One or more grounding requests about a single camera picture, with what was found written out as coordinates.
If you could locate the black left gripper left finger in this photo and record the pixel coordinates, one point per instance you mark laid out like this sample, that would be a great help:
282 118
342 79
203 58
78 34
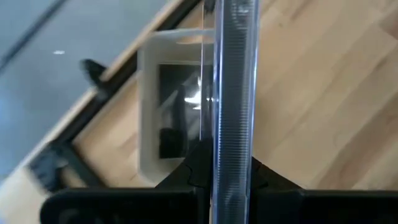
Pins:
174 199

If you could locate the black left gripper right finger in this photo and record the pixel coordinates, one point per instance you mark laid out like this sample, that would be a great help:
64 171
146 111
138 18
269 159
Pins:
311 207

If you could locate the clear jewel case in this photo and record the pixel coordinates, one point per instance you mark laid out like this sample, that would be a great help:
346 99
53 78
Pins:
236 93

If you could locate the white plastic bin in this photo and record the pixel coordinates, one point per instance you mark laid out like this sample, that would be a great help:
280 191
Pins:
147 109

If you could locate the black table bracket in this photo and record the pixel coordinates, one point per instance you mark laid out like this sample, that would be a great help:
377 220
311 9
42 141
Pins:
92 71
53 168

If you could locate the black table edge rail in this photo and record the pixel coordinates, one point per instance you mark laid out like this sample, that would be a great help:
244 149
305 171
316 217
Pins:
124 67

